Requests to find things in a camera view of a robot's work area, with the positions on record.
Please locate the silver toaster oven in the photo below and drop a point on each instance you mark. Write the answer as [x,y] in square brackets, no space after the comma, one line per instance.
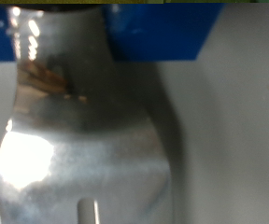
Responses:
[234,124]

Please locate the metal spatula with blue block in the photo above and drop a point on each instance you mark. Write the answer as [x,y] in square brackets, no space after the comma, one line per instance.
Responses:
[78,155]

